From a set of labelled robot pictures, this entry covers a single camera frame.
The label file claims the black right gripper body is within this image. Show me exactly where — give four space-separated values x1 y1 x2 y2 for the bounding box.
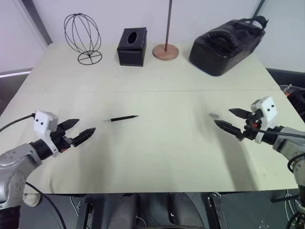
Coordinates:
241 111 263 141

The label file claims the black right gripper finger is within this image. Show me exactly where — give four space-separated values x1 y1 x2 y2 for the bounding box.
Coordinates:
214 120 246 142
228 108 252 118

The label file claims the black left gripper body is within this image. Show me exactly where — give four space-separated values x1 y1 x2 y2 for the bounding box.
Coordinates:
50 125 77 154

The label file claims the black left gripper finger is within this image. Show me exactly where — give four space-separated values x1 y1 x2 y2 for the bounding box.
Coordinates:
72 127 97 147
58 118 80 132

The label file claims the black uncapped pen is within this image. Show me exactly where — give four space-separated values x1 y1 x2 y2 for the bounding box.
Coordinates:
103 115 140 123

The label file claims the dark equipment with orange part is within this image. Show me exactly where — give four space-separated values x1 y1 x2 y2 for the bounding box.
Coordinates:
279 84 305 113

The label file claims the black padded bag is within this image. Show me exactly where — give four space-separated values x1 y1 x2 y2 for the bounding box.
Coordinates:
188 15 270 77

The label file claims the white round floor object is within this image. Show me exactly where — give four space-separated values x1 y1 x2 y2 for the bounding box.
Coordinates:
22 192 41 207

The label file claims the black metal table leg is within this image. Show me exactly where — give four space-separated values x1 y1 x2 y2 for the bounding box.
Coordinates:
75 201 94 229
205 192 230 229

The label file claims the black leather tissue box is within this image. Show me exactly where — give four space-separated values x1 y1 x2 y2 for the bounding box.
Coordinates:
116 27 148 67

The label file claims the wooden round-base pole stand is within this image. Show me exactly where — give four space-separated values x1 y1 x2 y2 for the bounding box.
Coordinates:
152 0 180 61

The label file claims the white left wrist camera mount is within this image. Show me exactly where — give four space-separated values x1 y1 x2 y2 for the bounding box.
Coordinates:
33 110 60 157

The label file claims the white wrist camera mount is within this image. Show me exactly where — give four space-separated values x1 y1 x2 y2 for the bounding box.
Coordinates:
250 96 275 144
33 110 60 157

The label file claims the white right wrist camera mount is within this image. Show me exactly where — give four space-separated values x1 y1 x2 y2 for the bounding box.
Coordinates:
250 96 275 144

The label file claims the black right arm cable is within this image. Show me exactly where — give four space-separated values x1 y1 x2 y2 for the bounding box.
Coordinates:
257 128 305 174

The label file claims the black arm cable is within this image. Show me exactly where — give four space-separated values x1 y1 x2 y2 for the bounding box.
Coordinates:
0 114 37 133
257 128 305 174

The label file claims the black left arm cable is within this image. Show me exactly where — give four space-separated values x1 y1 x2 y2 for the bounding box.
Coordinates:
0 114 37 133

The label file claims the black cable under table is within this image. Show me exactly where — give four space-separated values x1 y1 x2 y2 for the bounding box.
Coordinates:
24 182 66 229

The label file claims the black wire head stand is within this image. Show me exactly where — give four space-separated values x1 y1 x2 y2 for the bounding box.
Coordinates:
63 13 103 65

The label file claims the white floor cable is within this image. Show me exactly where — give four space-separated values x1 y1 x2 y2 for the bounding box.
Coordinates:
283 188 301 221

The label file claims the grey window frame post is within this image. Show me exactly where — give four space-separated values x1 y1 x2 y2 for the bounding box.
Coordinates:
14 0 53 50

